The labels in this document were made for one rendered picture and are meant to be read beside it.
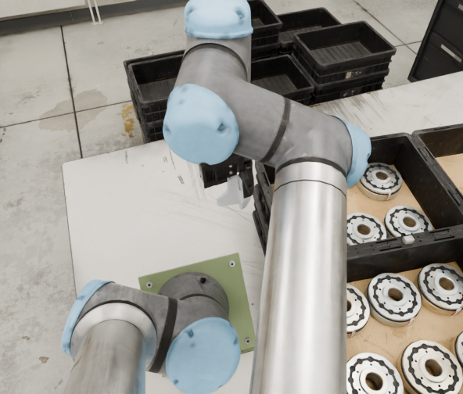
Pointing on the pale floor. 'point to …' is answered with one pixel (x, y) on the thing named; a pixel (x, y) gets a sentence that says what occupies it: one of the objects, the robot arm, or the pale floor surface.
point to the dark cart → (457, 40)
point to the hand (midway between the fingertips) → (238, 190)
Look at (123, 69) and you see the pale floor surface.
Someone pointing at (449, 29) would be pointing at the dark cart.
